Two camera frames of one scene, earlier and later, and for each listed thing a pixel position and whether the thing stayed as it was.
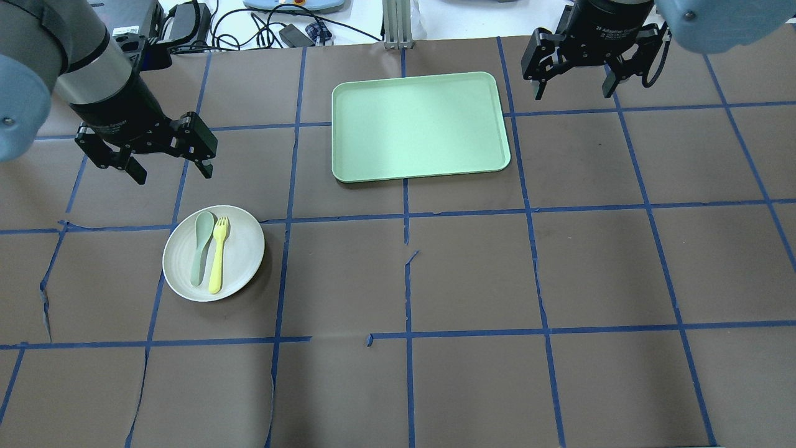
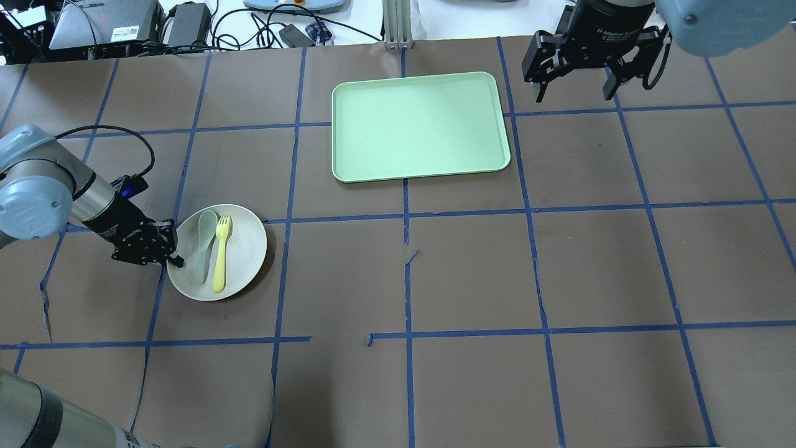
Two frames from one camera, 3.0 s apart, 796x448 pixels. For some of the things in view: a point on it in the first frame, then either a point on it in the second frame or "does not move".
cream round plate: (242, 253) does not move
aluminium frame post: (397, 27) does not move
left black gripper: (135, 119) → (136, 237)
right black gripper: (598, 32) does not move
